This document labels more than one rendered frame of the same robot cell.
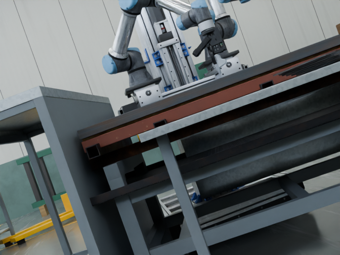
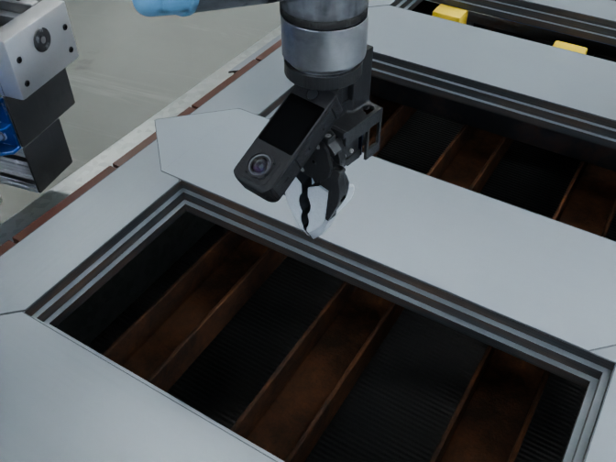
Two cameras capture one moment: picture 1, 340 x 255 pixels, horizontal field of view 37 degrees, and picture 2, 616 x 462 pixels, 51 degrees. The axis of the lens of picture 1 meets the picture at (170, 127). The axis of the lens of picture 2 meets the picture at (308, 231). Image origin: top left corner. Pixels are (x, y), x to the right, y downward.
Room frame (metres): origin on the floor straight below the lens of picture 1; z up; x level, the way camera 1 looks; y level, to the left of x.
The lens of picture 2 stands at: (2.21, 0.15, 1.40)
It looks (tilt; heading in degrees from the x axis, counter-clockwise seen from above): 43 degrees down; 297
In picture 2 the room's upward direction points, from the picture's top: straight up
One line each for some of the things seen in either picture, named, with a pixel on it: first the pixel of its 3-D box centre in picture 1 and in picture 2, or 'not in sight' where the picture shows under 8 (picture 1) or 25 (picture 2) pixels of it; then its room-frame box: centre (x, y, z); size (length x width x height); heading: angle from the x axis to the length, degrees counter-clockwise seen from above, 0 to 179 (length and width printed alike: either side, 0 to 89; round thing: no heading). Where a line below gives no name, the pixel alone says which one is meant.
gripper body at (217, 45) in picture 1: (214, 42); (327, 111); (2.44, -0.34, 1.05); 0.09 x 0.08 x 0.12; 75
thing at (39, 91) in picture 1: (29, 117); not in sight; (2.57, 0.65, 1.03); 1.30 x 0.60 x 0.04; 175
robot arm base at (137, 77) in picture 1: (139, 77); not in sight; (3.07, 0.07, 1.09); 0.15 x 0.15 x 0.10
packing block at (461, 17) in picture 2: not in sight; (449, 18); (2.53, -1.12, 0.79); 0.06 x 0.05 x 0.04; 175
